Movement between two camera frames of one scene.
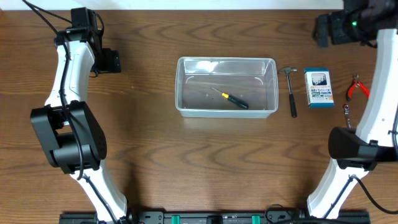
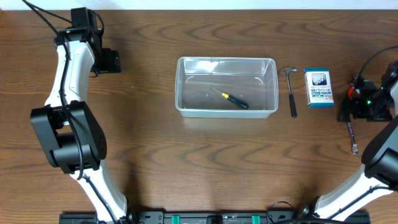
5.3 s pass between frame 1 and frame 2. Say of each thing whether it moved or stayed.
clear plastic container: stayed
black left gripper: stayed
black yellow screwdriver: stayed
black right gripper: moved
